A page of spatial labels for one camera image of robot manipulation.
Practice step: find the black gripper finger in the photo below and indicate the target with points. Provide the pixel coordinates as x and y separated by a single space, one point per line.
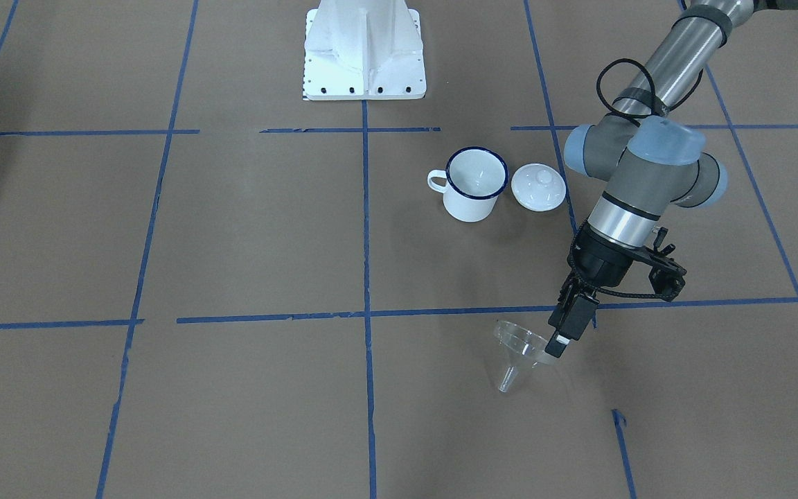
570 318

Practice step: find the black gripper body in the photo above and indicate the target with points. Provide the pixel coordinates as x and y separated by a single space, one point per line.
598 263

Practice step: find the clear plastic funnel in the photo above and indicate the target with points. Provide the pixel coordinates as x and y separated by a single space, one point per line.
522 352

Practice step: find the white enamel mug lid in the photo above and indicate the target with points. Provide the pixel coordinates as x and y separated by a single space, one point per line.
538 187

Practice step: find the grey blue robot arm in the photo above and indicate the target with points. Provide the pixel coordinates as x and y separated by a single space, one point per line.
648 163

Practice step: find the white enamel mug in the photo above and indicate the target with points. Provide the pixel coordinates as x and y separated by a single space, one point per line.
470 183

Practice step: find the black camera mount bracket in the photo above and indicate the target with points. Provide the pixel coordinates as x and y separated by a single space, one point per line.
666 276

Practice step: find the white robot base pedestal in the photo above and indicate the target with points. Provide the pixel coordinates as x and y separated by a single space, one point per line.
356 50

